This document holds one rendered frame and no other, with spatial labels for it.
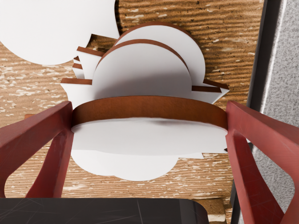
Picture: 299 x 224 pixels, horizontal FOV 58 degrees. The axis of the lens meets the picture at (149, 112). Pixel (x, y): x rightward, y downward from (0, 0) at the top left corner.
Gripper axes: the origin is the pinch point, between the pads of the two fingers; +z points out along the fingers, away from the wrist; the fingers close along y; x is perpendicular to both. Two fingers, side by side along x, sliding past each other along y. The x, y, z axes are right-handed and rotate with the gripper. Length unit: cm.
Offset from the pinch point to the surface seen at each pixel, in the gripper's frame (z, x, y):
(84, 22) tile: 11.9, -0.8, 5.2
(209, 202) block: 12.9, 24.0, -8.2
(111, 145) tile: 3.2, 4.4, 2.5
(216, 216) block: 11.0, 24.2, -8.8
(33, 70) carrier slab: 13.3, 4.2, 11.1
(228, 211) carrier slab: 13.7, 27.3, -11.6
